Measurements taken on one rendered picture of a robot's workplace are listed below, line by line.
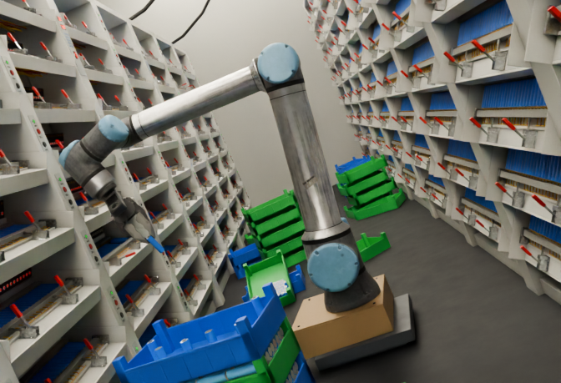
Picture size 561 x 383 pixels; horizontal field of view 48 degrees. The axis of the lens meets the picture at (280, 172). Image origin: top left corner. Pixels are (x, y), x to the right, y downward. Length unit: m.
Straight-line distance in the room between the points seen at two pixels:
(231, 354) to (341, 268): 0.69
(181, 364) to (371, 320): 0.88
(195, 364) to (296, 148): 0.78
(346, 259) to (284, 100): 0.49
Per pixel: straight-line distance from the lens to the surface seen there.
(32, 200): 2.04
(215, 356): 1.23
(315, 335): 2.04
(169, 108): 2.02
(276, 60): 1.80
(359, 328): 2.01
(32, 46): 2.79
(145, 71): 4.08
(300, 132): 1.80
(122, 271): 2.25
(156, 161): 3.35
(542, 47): 1.25
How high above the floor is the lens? 0.79
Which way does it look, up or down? 4 degrees down
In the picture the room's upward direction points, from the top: 23 degrees counter-clockwise
